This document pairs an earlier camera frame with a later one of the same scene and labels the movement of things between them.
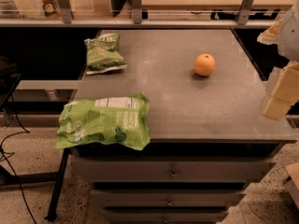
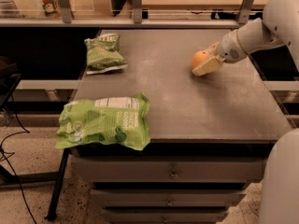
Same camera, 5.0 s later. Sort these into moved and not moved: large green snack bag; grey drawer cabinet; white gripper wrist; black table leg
Moved: white gripper wrist
Not moved: black table leg; grey drawer cabinet; large green snack bag
